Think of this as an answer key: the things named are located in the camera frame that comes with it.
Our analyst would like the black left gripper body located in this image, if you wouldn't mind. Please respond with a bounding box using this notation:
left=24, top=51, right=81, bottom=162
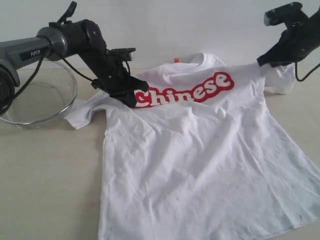
left=91, top=58, right=148, bottom=108

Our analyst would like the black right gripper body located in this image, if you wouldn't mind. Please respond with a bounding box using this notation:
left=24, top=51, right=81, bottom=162
left=257, top=22, right=318, bottom=67

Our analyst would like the white t-shirt with red logo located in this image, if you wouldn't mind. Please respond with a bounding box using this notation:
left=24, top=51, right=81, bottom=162
left=66, top=53, right=320, bottom=240

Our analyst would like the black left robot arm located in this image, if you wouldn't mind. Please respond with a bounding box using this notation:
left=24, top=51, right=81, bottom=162
left=0, top=1, right=149, bottom=114

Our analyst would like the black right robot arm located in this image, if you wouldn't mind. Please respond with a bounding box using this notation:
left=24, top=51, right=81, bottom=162
left=257, top=1, right=320, bottom=68

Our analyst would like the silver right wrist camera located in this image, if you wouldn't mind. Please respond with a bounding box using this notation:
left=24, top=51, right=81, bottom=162
left=263, top=1, right=309, bottom=28

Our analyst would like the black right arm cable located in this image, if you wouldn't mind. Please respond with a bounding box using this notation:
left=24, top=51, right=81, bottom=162
left=293, top=61, right=320, bottom=82

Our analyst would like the metal wire mesh basket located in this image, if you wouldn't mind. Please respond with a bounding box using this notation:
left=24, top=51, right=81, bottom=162
left=0, top=59, right=78, bottom=129

